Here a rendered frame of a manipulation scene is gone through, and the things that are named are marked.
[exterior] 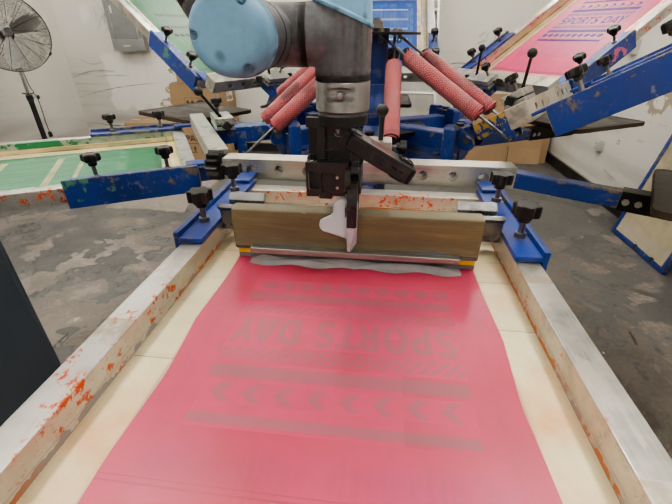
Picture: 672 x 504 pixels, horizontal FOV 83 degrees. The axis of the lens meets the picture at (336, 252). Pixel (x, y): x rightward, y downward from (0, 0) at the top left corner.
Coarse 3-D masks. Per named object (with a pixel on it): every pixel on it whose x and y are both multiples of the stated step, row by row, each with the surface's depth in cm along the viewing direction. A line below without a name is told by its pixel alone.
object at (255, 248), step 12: (252, 252) 65; (264, 252) 65; (276, 252) 64; (288, 252) 64; (300, 252) 64; (312, 252) 64; (324, 252) 63; (336, 252) 63; (348, 252) 63; (360, 252) 63; (372, 252) 63; (384, 252) 63; (396, 252) 63; (456, 264) 62
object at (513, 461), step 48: (432, 288) 60; (480, 336) 50; (480, 384) 43; (480, 432) 38; (528, 432) 38; (336, 480) 34; (384, 480) 34; (432, 480) 34; (480, 480) 34; (528, 480) 34
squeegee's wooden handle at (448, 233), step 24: (240, 216) 63; (264, 216) 62; (288, 216) 62; (312, 216) 61; (360, 216) 61; (384, 216) 60; (408, 216) 60; (432, 216) 60; (456, 216) 60; (480, 216) 60; (240, 240) 66; (264, 240) 65; (288, 240) 64; (312, 240) 64; (336, 240) 63; (360, 240) 63; (384, 240) 62; (408, 240) 62; (432, 240) 61; (456, 240) 61; (480, 240) 60
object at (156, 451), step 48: (240, 288) 60; (192, 336) 50; (192, 384) 43; (144, 432) 38; (192, 432) 38; (240, 432) 38; (96, 480) 34; (144, 480) 34; (192, 480) 34; (240, 480) 34; (288, 480) 34
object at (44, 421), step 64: (256, 192) 88; (384, 192) 86; (448, 192) 86; (192, 256) 61; (128, 320) 47; (576, 320) 47; (64, 384) 39; (576, 384) 40; (0, 448) 33; (640, 448) 33
